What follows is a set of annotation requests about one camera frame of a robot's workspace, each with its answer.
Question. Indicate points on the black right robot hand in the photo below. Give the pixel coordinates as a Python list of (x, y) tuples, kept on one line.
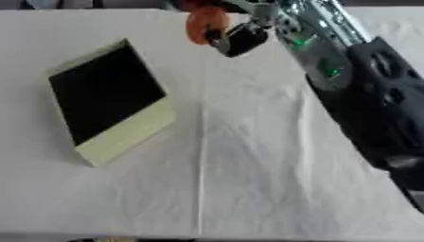
[(247, 38)]

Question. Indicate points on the orange toy fruit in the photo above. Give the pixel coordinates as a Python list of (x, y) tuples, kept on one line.
[(204, 20)]

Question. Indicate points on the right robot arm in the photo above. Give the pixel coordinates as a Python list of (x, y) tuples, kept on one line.
[(364, 88)]

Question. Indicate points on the tan cardboard box black inside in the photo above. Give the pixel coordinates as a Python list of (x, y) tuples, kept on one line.
[(105, 94)]

